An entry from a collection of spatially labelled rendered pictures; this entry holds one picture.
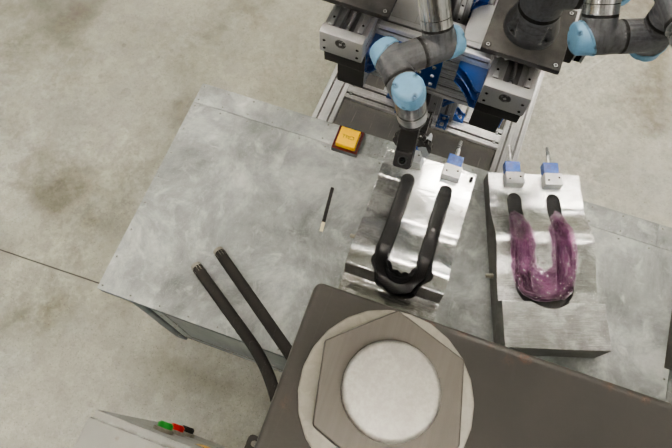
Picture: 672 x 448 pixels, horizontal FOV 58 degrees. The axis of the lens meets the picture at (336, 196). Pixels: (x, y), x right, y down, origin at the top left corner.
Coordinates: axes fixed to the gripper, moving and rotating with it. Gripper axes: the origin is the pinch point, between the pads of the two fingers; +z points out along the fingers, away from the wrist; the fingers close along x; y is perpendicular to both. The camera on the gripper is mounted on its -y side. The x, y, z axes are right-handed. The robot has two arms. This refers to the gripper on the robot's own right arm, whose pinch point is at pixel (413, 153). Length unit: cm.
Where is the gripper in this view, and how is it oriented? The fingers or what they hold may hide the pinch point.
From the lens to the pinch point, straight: 168.3
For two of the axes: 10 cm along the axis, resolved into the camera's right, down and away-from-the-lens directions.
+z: 1.7, 3.1, 9.4
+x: -9.3, -2.6, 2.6
